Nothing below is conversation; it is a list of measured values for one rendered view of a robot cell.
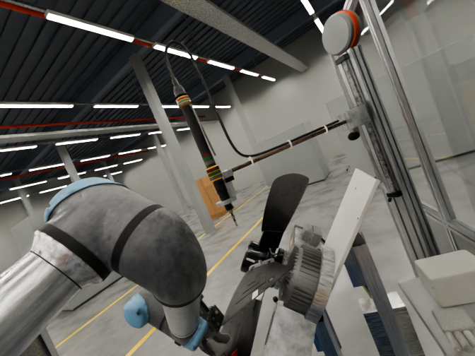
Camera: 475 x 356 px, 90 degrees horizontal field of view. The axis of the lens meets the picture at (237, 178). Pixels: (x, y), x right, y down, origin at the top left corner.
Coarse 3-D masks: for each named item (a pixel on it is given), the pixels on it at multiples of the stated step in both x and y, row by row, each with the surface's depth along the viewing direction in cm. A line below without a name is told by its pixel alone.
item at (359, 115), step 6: (354, 108) 93; (360, 108) 94; (366, 108) 94; (342, 114) 95; (348, 114) 92; (354, 114) 92; (360, 114) 93; (366, 114) 94; (342, 120) 96; (348, 120) 93; (354, 120) 92; (360, 120) 93; (366, 120) 94; (342, 126) 97; (348, 126) 94; (354, 126) 92
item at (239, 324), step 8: (248, 304) 81; (256, 304) 79; (240, 312) 81; (248, 312) 79; (256, 312) 78; (232, 320) 82; (240, 320) 79; (248, 320) 78; (256, 320) 76; (224, 328) 84; (232, 328) 80; (240, 328) 78; (248, 328) 76; (256, 328) 74; (232, 336) 78; (240, 336) 76; (248, 336) 74; (232, 344) 76; (240, 344) 74; (248, 344) 72; (232, 352) 75; (240, 352) 72; (248, 352) 71
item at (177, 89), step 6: (174, 78) 75; (174, 84) 75; (174, 90) 75; (180, 90) 74; (180, 96) 78; (216, 180) 76; (222, 180) 77; (216, 186) 76; (222, 186) 76; (222, 192) 76; (222, 198) 77; (228, 204) 77
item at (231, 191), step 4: (224, 172) 77; (228, 172) 77; (232, 172) 78; (224, 176) 78; (228, 176) 77; (232, 176) 77; (224, 180) 78; (228, 180) 77; (232, 180) 77; (228, 184) 77; (232, 184) 77; (228, 188) 77; (232, 188) 77; (228, 192) 79; (232, 192) 77; (232, 196) 77; (228, 200) 75; (232, 200) 75; (216, 204) 77; (220, 204) 75; (224, 204) 75
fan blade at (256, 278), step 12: (264, 264) 76; (276, 264) 70; (252, 276) 68; (264, 276) 63; (276, 276) 57; (240, 288) 66; (252, 288) 60; (264, 288) 54; (240, 300) 59; (252, 300) 54; (228, 312) 58
